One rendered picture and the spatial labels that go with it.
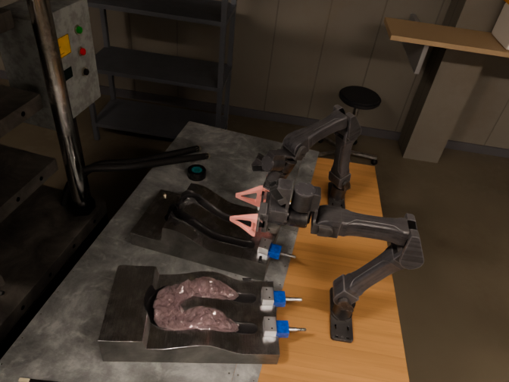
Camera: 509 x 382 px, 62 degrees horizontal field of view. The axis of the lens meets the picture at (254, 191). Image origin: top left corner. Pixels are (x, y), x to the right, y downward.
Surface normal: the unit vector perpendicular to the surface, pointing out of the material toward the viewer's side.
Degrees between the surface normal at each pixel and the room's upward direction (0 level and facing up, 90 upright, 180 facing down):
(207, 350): 90
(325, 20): 90
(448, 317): 0
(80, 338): 0
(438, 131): 90
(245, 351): 0
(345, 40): 90
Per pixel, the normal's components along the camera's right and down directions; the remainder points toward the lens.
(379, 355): 0.11, -0.76
